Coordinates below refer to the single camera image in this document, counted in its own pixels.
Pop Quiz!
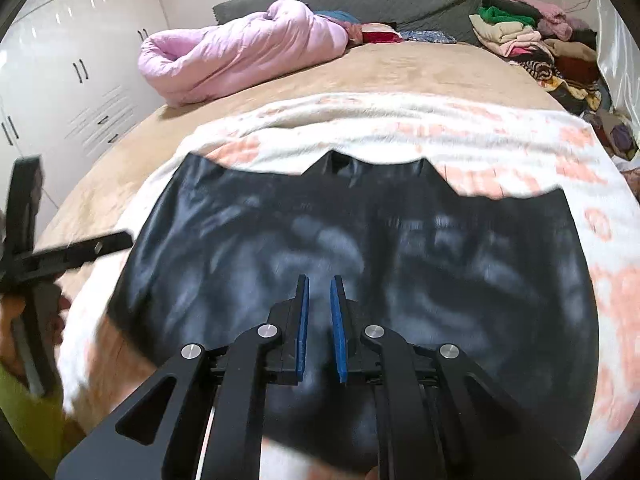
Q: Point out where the pink quilt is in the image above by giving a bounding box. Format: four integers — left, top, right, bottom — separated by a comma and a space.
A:
138, 0, 349, 107

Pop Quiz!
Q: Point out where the person's yellow-green clothing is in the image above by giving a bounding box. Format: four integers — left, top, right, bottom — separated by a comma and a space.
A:
0, 362, 71, 478

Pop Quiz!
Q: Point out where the black leather jacket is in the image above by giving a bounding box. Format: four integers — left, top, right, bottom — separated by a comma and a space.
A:
107, 150, 601, 476

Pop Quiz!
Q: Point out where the white satin curtain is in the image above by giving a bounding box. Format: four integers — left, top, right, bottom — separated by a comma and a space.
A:
595, 0, 640, 128

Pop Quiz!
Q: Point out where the blue patterned cloth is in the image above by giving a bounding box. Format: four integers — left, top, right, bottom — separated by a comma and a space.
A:
400, 29, 457, 45

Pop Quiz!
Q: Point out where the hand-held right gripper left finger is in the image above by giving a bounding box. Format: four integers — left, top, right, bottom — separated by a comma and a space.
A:
55, 275, 311, 480

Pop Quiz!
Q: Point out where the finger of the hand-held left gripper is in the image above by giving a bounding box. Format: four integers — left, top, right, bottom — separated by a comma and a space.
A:
37, 231, 134, 277

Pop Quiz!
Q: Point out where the white wardrobe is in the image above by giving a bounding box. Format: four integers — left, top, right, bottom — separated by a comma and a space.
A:
0, 0, 168, 221

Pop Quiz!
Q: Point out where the pile of folded clothes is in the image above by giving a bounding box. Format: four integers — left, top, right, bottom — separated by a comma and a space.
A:
470, 0, 640, 161

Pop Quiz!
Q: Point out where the beige bed cover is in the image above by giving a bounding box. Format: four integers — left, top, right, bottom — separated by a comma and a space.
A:
37, 40, 568, 431

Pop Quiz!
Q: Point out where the teal cloth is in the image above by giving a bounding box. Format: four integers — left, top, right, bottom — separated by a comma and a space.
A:
312, 9, 362, 27

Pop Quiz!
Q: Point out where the white pink patterned blanket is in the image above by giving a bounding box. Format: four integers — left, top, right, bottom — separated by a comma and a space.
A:
57, 91, 640, 480

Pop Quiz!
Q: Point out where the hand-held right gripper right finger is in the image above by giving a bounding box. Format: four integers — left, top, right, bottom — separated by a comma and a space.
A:
330, 276, 581, 480

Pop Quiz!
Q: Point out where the person's left hand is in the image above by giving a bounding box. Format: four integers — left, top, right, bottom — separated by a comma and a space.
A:
0, 285, 73, 376

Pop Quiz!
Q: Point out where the red cloth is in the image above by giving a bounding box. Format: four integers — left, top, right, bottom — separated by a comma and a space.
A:
361, 30, 404, 45

